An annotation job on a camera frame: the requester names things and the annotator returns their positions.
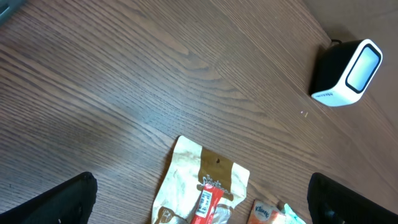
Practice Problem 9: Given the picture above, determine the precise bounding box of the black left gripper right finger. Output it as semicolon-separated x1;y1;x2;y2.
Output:
307;172;397;224

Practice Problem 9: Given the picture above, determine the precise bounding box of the small orange packet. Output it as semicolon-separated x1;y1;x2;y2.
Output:
247;200;286;224

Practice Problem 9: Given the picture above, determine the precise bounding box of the red candy bar wrapper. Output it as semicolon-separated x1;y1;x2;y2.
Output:
191;184;224;224

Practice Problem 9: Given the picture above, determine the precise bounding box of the brown red snack bag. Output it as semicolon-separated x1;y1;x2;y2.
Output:
151;136;250;223

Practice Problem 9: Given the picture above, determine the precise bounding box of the teal wet wipes pack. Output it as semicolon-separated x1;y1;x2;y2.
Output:
282;203;306;224

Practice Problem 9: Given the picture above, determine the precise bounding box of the white barcode scanner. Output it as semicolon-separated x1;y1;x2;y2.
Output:
310;39;383;107

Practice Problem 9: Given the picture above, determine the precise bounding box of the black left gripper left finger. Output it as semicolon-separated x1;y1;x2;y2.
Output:
1;172;98;224

